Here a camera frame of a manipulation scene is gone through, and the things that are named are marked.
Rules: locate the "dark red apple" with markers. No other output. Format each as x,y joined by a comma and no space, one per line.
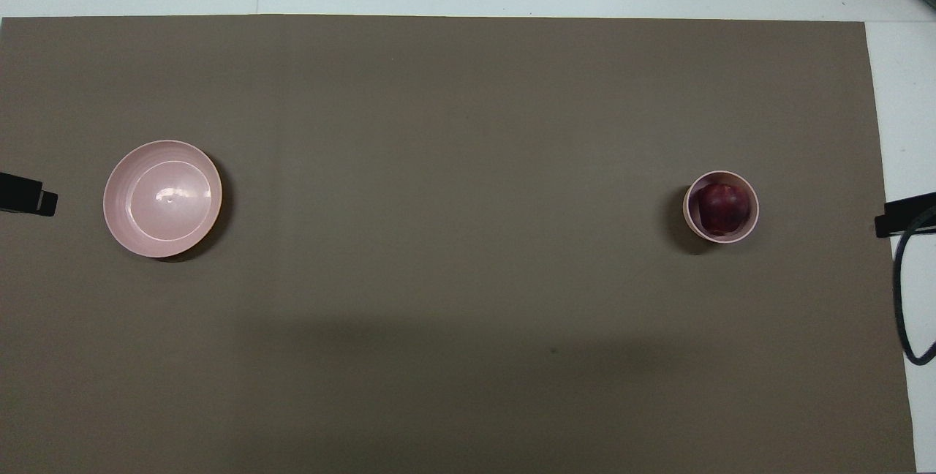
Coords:
724,207

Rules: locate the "pink bowl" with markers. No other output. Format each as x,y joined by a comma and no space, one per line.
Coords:
724,240

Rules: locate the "pink plate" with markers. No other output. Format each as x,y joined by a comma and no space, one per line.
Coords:
164,200

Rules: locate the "brown table mat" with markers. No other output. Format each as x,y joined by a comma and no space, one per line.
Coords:
468,167

